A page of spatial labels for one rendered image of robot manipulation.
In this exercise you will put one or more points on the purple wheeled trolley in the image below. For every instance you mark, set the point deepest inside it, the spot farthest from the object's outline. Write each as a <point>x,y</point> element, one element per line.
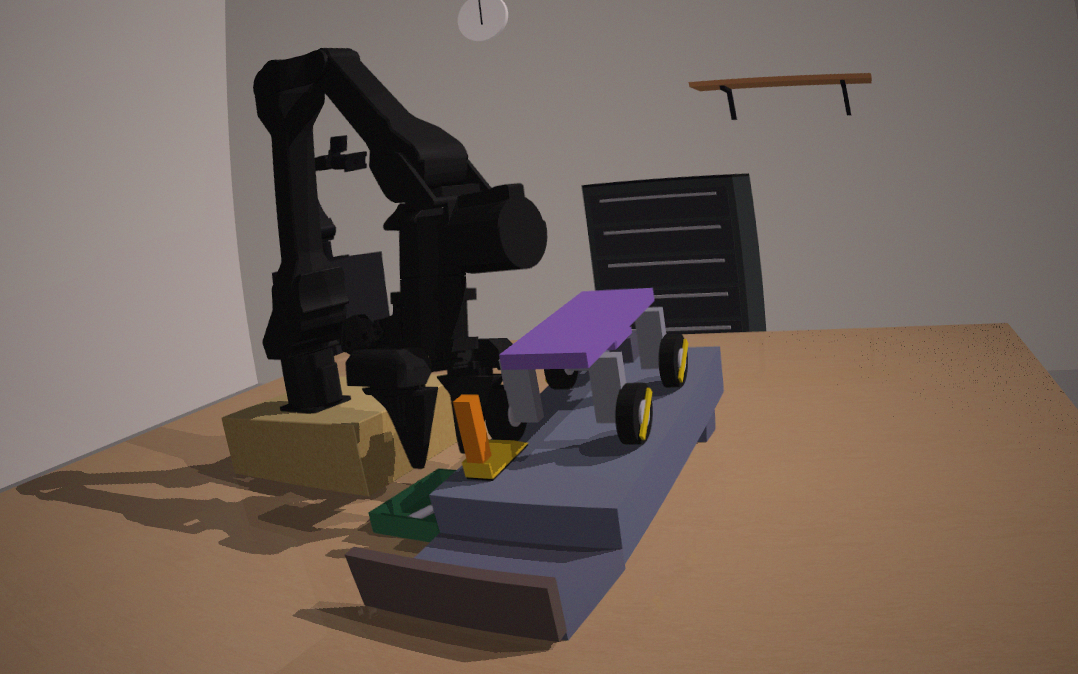
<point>576,338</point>

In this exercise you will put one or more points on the green tray floor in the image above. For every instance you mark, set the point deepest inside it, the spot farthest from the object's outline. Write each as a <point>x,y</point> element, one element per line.
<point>417,506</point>

